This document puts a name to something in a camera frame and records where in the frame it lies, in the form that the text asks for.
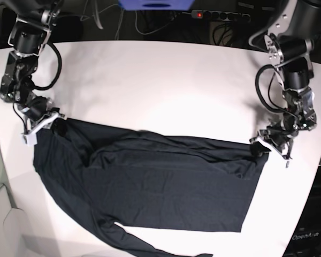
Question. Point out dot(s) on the black power strip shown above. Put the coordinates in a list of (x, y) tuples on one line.
[(220, 16)]

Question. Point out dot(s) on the black OpenArm case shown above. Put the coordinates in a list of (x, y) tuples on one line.
[(306, 239)]

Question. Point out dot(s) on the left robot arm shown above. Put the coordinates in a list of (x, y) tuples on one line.
[(289, 40)]

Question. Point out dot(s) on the blue plastic box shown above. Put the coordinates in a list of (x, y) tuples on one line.
[(135, 5)]

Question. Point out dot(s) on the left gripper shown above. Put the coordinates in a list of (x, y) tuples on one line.
[(275, 140)]

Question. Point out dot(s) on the dark navy long-sleeve shirt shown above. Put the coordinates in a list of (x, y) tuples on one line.
[(106, 178)]

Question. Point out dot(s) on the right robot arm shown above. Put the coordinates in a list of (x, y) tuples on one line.
[(31, 32)]

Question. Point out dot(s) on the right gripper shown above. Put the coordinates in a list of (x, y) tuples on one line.
[(41, 114)]

